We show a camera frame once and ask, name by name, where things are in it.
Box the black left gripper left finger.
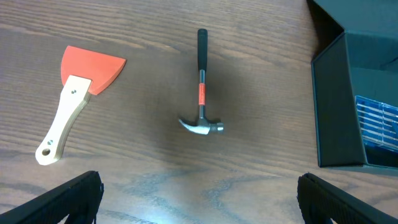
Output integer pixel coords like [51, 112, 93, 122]
[1, 170, 104, 224]

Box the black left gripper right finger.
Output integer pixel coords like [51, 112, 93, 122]
[297, 173, 397, 224]

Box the blue precision screwdriver set case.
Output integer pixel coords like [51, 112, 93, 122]
[355, 95, 397, 152]

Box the black open gift box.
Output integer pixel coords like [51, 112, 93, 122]
[308, 0, 397, 169]

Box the small claw hammer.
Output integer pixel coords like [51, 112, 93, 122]
[178, 29, 224, 135]

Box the orange scraper wooden handle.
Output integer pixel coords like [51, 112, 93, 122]
[35, 45, 127, 166]

